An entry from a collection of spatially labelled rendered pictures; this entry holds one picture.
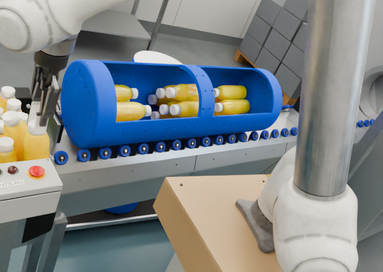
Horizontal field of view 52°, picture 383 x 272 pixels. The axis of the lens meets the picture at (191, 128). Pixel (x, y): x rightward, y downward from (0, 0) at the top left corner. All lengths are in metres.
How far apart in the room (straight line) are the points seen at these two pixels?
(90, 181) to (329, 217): 0.85
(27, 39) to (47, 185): 0.41
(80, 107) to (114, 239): 1.24
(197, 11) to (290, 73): 1.54
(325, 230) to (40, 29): 0.62
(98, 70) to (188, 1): 4.14
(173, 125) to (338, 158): 0.74
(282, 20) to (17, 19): 4.46
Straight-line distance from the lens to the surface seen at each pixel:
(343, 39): 0.67
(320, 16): 0.67
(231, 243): 1.01
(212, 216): 1.05
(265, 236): 1.06
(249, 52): 5.36
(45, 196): 1.02
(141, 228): 2.49
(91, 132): 1.23
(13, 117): 1.13
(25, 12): 0.72
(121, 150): 1.38
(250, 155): 1.86
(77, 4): 0.73
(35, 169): 1.02
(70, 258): 2.26
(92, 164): 1.36
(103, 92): 1.20
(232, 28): 5.86
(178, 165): 1.57
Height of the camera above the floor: 1.80
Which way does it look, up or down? 30 degrees down
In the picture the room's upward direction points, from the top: 24 degrees clockwise
